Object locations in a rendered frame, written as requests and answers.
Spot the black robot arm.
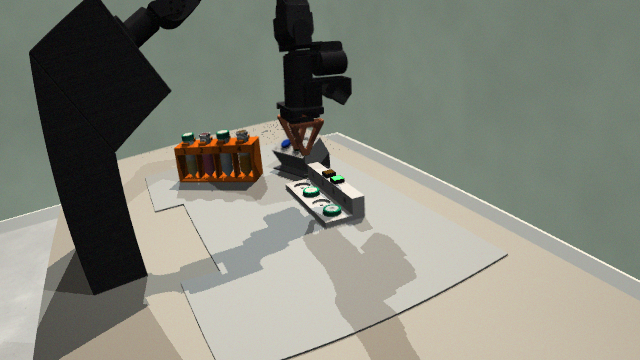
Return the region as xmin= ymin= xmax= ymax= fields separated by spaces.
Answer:
xmin=114 ymin=0 xmax=352 ymax=107

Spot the grey control panel with blue and green buttons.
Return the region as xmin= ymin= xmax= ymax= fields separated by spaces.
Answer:
xmin=272 ymin=134 xmax=330 ymax=178

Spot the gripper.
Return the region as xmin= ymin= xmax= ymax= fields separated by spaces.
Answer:
xmin=277 ymin=77 xmax=324 ymax=156

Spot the white tray with four round nests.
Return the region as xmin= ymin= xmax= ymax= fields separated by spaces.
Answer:
xmin=286 ymin=162 xmax=365 ymax=228

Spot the orange tube holder block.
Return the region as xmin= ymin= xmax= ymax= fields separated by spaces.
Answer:
xmin=174 ymin=135 xmax=263 ymax=182

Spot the green screw cap with white dot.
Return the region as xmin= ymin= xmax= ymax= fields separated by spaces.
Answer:
xmin=216 ymin=130 xmax=230 ymax=139

